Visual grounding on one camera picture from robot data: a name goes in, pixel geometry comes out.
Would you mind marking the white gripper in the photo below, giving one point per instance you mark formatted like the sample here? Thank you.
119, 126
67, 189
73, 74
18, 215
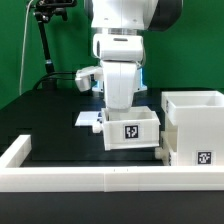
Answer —
119, 80

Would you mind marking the white drawer box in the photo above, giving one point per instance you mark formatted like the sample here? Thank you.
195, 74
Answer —
138, 128
167, 151

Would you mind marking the white drawer cabinet frame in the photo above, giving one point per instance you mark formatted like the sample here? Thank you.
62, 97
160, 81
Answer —
198, 119

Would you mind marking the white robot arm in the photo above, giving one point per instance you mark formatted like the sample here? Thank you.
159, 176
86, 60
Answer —
118, 45

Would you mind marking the white marker tag plate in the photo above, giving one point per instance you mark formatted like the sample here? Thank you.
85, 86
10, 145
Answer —
87, 118

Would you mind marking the white border fence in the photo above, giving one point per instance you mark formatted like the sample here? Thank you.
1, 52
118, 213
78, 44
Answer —
15, 178

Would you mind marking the black camera tripod stand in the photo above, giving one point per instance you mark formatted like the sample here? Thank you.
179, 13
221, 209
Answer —
44, 10

